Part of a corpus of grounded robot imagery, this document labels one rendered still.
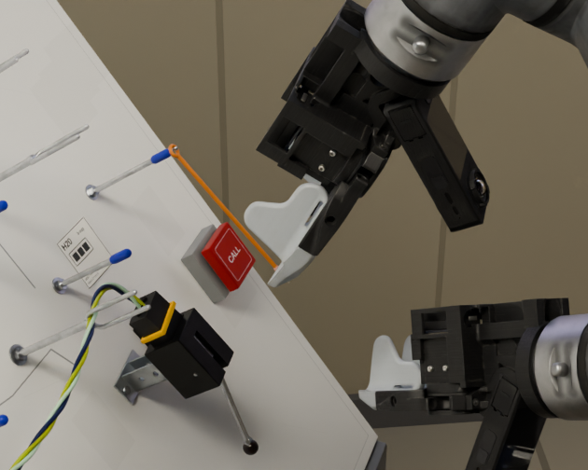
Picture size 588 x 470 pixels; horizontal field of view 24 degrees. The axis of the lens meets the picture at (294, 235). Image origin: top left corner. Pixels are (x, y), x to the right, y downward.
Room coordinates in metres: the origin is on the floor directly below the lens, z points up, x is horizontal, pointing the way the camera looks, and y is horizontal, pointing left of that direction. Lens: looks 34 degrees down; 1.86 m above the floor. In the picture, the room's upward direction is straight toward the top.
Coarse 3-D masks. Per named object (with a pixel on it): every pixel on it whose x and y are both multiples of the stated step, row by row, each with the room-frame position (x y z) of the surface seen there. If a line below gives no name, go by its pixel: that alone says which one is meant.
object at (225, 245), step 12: (228, 228) 1.09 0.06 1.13; (216, 240) 1.06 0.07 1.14; (228, 240) 1.08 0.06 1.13; (240, 240) 1.09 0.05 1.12; (204, 252) 1.05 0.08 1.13; (216, 252) 1.05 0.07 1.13; (228, 252) 1.06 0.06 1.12; (240, 252) 1.08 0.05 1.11; (216, 264) 1.05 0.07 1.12; (228, 264) 1.05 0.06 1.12; (240, 264) 1.06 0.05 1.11; (252, 264) 1.08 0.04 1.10; (228, 276) 1.04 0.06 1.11; (240, 276) 1.05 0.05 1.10; (228, 288) 1.04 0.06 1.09
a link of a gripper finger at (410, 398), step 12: (384, 396) 0.81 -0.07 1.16; (396, 396) 0.79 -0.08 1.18; (408, 396) 0.78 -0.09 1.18; (420, 396) 0.78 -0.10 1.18; (432, 396) 0.79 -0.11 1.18; (444, 396) 0.78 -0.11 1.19; (384, 408) 0.80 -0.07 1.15; (396, 408) 0.79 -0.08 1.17; (408, 408) 0.78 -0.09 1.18; (420, 408) 0.77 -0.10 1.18; (432, 408) 0.77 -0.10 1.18; (444, 408) 0.77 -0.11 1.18
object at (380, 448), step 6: (378, 444) 1.07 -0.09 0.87; (384, 444) 1.07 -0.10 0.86; (372, 450) 1.06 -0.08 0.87; (378, 450) 1.06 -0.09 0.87; (384, 450) 1.07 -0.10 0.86; (372, 456) 1.06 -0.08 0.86; (378, 456) 1.06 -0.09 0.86; (384, 456) 1.06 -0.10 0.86; (372, 462) 1.05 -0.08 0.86; (378, 462) 1.05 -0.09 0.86; (384, 462) 1.07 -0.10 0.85; (366, 468) 1.04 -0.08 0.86; (372, 468) 1.04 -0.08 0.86; (378, 468) 1.04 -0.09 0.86; (384, 468) 1.07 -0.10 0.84
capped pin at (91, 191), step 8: (160, 152) 1.01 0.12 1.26; (168, 152) 1.01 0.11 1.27; (152, 160) 1.01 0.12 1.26; (160, 160) 1.01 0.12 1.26; (136, 168) 1.02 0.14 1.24; (144, 168) 1.02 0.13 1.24; (120, 176) 1.02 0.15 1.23; (104, 184) 1.03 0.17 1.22; (112, 184) 1.02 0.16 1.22; (88, 192) 1.03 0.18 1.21; (96, 192) 1.03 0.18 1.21
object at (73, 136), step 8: (80, 128) 0.90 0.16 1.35; (88, 128) 0.90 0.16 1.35; (64, 136) 0.90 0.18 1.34; (72, 136) 0.90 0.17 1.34; (56, 144) 0.90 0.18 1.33; (64, 144) 0.88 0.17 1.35; (40, 152) 0.91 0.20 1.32; (48, 152) 0.89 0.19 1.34; (24, 160) 0.90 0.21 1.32; (32, 160) 0.89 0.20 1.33; (16, 168) 0.91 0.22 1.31; (0, 176) 0.91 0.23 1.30; (8, 176) 0.91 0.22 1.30
